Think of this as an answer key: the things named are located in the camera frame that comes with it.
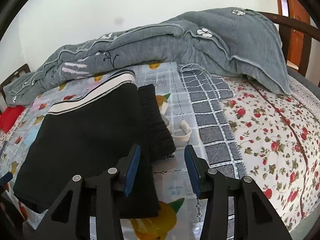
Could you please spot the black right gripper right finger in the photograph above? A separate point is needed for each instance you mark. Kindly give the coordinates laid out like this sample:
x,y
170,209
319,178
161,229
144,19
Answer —
x,y
254,215

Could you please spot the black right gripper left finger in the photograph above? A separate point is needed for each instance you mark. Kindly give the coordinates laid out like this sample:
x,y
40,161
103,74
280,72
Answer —
x,y
68,216

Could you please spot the black pants with white stripe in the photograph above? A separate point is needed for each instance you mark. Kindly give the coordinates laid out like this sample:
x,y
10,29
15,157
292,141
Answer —
x,y
89,135

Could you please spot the red pillow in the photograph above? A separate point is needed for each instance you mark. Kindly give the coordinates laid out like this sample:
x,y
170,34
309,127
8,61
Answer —
x,y
9,117

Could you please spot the dark wooden headboard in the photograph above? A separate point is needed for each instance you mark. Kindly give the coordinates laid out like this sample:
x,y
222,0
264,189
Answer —
x,y
24,69

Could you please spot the fruit print grey blanket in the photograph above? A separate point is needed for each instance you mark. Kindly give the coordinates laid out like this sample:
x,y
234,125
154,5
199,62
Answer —
x,y
194,114

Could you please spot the grey quilted comforter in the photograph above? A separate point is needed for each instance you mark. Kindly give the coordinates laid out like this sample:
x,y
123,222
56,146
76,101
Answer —
x,y
223,41

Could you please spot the dark wooden footboard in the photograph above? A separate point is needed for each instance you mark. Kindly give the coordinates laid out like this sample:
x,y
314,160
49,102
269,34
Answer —
x,y
287,23

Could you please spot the brown wooden door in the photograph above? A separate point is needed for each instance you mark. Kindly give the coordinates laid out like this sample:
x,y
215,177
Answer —
x,y
300,44

